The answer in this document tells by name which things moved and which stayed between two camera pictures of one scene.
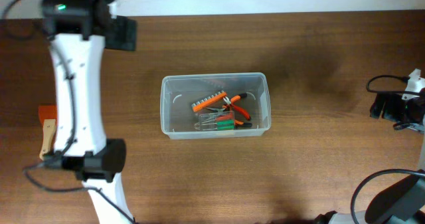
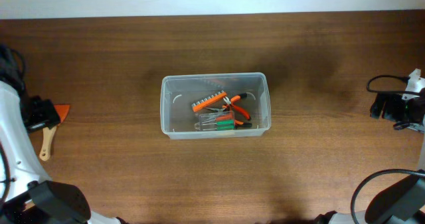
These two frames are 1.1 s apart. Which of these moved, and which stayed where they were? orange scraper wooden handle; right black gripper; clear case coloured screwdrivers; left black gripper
Moved: left black gripper
Stayed: clear case coloured screwdrivers; orange scraper wooden handle; right black gripper
